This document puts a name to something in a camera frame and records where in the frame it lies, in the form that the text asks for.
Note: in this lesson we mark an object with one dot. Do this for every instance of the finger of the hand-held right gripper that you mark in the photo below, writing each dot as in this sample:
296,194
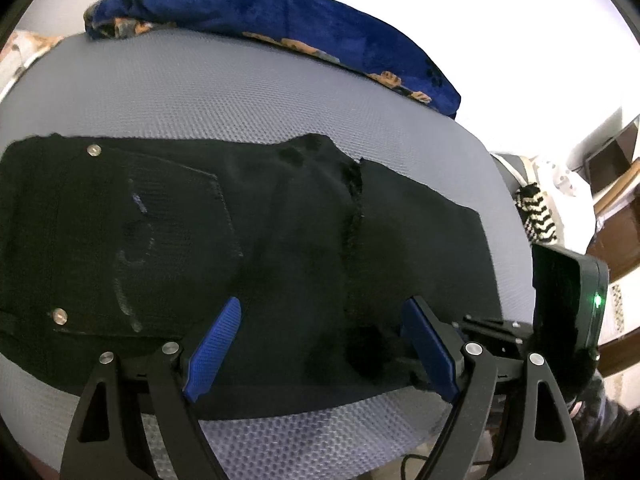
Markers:
492,329

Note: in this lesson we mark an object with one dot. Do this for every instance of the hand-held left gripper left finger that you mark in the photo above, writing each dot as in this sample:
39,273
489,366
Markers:
214,352

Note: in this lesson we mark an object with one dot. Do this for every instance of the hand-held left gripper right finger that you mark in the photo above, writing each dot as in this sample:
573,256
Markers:
431,352

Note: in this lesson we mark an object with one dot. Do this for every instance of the black pants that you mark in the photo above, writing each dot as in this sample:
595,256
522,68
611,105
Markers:
250,260

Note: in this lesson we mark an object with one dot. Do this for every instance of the person's right forearm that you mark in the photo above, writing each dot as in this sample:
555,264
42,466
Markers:
605,425

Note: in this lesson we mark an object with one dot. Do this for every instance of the black cream striped knit cloth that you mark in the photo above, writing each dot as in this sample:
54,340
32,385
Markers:
537,212

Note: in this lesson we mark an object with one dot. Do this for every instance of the brown wooden furniture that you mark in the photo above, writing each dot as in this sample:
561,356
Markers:
617,200

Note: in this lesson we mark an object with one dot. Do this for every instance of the white dotted cloth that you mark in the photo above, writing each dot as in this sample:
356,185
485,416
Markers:
562,180

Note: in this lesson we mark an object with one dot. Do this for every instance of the grey cushion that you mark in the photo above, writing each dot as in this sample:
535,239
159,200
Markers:
506,170

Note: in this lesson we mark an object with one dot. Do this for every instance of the grey mesh mat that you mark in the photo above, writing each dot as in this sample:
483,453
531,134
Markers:
200,90

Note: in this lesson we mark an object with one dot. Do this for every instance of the blue paw print blanket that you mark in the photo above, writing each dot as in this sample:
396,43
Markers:
300,20

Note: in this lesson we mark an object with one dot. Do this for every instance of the floral cloth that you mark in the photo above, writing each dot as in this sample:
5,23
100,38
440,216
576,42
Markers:
20,50

